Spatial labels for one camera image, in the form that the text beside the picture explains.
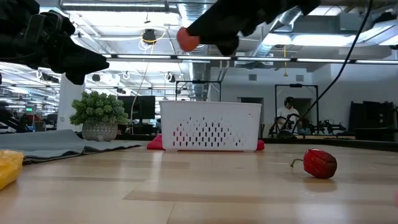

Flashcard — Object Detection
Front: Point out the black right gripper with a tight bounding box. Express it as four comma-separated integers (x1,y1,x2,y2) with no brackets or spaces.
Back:
186,0,321,56

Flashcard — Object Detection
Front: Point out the red cloth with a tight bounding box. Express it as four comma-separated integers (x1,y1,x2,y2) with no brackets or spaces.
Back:
146,134,266,152

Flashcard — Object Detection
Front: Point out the yellow toy banana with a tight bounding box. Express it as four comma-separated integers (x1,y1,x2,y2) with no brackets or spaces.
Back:
0,149,25,190

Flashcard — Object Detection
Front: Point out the linear ceiling light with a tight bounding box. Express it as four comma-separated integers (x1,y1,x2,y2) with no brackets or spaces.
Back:
102,53,398,65

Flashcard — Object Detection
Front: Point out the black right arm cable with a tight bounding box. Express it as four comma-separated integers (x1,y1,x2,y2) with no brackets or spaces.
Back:
290,0,374,134

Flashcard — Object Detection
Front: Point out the white perforated plastic basket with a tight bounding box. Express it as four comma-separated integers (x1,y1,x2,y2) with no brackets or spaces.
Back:
159,100,262,152

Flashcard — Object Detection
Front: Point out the grey cloth mat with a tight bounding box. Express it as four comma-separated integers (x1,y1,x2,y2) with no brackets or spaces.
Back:
0,129,142,164

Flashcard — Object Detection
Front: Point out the orange-red round fruit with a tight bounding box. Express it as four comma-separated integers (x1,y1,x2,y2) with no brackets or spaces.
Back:
176,26,201,53

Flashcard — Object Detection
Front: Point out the black background rig frame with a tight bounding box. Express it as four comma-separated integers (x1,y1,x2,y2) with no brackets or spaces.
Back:
175,80,222,102
274,83,320,135

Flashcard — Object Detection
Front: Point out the red toy cherry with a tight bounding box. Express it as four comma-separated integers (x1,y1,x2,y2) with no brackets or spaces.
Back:
290,148,338,180

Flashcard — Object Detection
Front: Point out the person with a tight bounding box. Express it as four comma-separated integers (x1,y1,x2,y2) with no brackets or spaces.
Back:
275,96,302,135

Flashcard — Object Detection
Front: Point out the black background cabinet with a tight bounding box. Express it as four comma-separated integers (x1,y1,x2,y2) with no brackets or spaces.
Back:
349,101,398,142

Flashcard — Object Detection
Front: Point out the black background monitor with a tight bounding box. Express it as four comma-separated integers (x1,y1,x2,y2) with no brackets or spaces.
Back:
117,95,156,121

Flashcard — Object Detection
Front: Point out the green potted plant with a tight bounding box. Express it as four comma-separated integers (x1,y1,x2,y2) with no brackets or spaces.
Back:
69,90,129,142

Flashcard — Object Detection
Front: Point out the silver ventilation duct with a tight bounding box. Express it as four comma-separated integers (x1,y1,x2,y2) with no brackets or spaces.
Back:
178,2,215,102

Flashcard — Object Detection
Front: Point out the black ceiling cable reel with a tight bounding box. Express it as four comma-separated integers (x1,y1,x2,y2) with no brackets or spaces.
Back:
141,28,158,45

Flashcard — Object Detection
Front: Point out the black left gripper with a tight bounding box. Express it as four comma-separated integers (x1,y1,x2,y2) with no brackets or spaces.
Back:
0,9,110,85

